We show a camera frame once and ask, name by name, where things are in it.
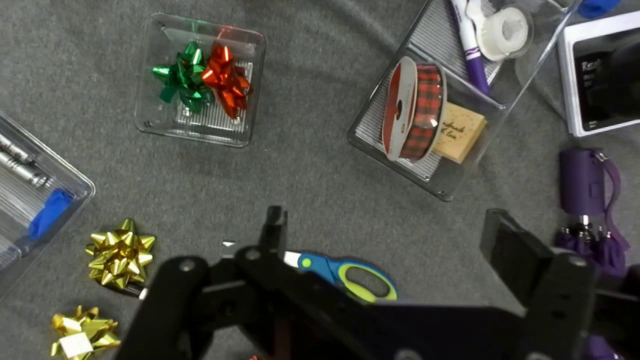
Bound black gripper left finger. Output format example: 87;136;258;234
258;206;288;257

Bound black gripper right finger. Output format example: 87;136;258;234
479;208;553;300

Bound red gift bow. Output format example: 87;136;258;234
202;44;251;120

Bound green gift bow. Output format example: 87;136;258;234
152;42;213;114

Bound small clear square holder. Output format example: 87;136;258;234
134;12;266;146

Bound blue green scissors near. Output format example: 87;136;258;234
284;250;398;304

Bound small wooden stamp block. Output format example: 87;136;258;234
433;102;486;164

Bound large gold gift bow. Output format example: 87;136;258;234
83;218;156;289

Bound clear tray with spool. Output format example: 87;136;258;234
349;44;503;200

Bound red ribbon spool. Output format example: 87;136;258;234
380;55;445;160

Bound purple marker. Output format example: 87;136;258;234
450;0;490;94

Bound small gold gift bow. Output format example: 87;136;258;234
49;305;121;360

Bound clear tray with white tape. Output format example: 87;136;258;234
407;0;577;108

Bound white tape roll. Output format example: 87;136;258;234
478;5;531;61

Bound clear tray with blue markers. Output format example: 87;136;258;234
0;114;96;267

